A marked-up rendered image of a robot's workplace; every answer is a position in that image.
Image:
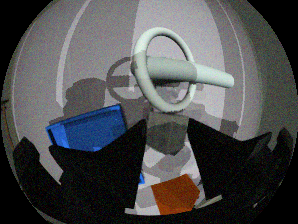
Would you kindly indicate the blue tray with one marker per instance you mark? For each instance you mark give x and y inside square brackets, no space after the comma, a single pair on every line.
[89,131]

